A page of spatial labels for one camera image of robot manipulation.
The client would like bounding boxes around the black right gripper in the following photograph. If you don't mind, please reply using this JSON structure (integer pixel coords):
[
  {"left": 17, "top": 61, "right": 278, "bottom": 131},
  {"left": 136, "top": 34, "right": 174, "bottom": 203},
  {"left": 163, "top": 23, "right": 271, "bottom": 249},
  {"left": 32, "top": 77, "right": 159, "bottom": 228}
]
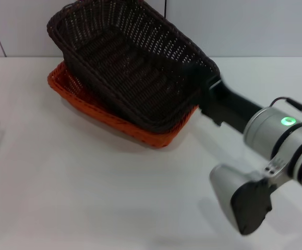
[{"left": 200, "top": 74, "right": 268, "bottom": 136}]

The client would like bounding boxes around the dark brown woven basket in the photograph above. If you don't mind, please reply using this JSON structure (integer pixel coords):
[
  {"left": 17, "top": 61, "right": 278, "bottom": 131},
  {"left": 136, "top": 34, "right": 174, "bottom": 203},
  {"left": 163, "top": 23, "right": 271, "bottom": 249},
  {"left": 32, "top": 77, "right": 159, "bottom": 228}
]
[{"left": 46, "top": 0, "right": 221, "bottom": 134}]

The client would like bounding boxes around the orange woven plastic basket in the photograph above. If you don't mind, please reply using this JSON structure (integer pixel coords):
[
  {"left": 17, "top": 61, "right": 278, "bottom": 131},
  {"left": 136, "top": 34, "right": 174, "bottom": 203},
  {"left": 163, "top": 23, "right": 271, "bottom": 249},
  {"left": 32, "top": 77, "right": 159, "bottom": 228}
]
[{"left": 47, "top": 61, "right": 200, "bottom": 149}]

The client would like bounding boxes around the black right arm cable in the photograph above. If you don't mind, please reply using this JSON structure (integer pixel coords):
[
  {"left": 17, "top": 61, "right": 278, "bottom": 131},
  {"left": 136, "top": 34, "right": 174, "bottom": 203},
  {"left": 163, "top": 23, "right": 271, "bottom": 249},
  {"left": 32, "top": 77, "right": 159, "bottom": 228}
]
[{"left": 269, "top": 96, "right": 302, "bottom": 119}]

